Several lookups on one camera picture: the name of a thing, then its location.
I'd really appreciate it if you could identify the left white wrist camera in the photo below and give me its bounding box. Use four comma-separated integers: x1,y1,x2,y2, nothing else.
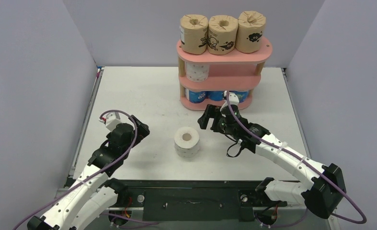
100,112,121,131

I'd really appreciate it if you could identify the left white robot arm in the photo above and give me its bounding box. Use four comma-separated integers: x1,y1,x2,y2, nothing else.
27,111,150,230

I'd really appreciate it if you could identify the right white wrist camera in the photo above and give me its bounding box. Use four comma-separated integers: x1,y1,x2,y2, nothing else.
227,92,240,106

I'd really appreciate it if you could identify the pink three-tier shelf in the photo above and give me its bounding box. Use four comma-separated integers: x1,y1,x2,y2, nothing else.
176,37,273,111

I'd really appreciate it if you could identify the floral paper roll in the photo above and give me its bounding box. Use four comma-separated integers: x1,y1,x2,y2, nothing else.
174,126,200,158

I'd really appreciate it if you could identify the brown roll black print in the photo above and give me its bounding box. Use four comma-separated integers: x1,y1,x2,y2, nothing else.
235,11,266,53

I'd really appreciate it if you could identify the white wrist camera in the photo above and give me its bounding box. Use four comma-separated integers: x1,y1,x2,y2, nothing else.
100,112,121,131
227,92,240,106

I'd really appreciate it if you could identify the brown roll cartoon print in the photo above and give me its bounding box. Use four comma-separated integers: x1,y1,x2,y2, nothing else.
207,15,238,55

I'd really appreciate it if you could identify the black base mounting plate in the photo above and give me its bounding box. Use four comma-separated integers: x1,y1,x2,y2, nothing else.
110,180,287,222

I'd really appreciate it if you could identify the brown roll with barcode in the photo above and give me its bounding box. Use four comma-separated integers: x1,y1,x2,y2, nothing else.
180,14,208,55

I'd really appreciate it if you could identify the floral roll on shelf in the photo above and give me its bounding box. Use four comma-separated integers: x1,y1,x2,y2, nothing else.
185,63,210,82

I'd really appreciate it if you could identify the blue paper roll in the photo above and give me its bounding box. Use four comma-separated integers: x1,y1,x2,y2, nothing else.
185,89,207,104

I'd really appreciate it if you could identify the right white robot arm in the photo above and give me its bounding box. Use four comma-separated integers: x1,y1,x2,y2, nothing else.
197,104,346,219

